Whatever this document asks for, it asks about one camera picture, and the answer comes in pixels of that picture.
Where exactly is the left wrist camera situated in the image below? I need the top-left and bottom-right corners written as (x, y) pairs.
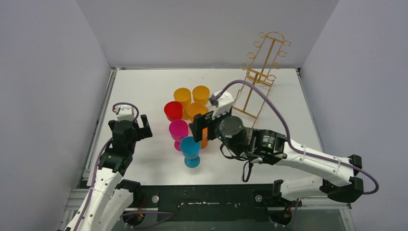
top-left (113, 104), bottom-right (136, 121)

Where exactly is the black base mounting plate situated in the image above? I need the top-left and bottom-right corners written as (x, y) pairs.
top-left (130, 184), bottom-right (302, 224)

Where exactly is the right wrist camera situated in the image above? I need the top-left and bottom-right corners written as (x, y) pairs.
top-left (209, 90), bottom-right (235, 120)

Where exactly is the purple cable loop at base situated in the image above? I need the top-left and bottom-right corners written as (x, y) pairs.
top-left (121, 211), bottom-right (176, 230)

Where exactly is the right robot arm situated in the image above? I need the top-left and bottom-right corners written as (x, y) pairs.
top-left (189, 112), bottom-right (364, 206)

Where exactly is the pink plastic wine glass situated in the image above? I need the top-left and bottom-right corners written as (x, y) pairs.
top-left (169, 119), bottom-right (189, 151)

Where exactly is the orange plastic wine glass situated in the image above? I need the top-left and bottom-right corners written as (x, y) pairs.
top-left (200, 128), bottom-right (208, 149)

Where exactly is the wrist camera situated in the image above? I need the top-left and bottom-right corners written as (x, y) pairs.
top-left (209, 90), bottom-right (235, 120)
top-left (113, 104), bottom-right (136, 121)

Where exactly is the red plastic wine glass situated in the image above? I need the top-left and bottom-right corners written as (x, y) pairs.
top-left (164, 101), bottom-right (183, 122)

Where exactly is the blue plastic wine glass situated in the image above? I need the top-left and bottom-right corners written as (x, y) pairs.
top-left (179, 136), bottom-right (201, 168)

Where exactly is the yellow wine glass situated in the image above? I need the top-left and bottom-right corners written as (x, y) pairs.
top-left (186, 102), bottom-right (208, 122)
top-left (173, 88), bottom-right (191, 120)
top-left (192, 85), bottom-right (210, 105)

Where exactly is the yellow wine glass front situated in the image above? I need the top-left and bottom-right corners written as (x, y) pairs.
top-left (173, 88), bottom-right (191, 120)

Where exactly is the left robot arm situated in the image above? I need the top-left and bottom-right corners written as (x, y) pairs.
top-left (65, 115), bottom-right (153, 231)

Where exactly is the gold wire glass rack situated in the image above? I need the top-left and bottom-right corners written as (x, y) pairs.
top-left (232, 31), bottom-right (292, 122)

